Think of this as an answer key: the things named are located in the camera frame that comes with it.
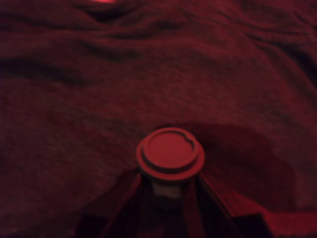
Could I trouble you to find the dark cloth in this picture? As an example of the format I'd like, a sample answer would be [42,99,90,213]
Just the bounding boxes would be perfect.
[0,0,317,238]

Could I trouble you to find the grey cup-shaped coffee capsule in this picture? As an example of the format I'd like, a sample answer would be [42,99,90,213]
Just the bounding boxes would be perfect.
[135,126,206,211]

